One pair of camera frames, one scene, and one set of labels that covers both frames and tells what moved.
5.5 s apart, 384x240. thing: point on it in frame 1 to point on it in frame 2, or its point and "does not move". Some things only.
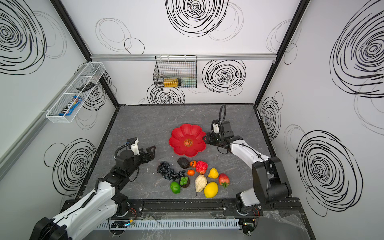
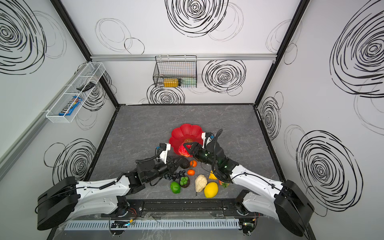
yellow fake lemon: x=211 y=190 does not move
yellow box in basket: x=170 y=82 does not move
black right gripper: x=212 y=138 to x=194 y=149
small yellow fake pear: x=213 y=173 does not move
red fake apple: x=201 y=167 to x=183 y=151
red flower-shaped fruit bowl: x=188 y=139 does not move
